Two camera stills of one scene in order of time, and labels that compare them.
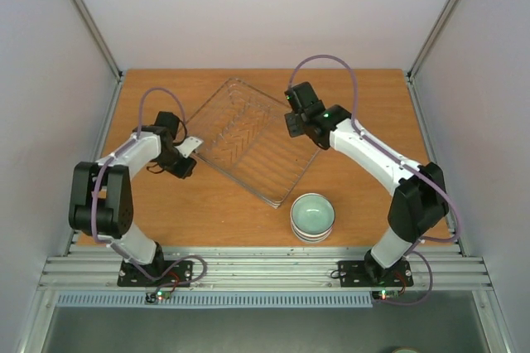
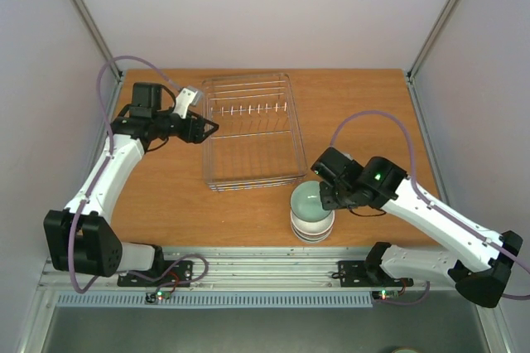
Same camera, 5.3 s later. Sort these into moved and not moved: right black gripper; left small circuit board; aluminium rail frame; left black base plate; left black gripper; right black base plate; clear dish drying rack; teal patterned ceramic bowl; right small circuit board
Moved: left black gripper; clear dish drying rack; right black gripper; teal patterned ceramic bowl
Not moved: right small circuit board; left black base plate; right black base plate; left small circuit board; aluminium rail frame
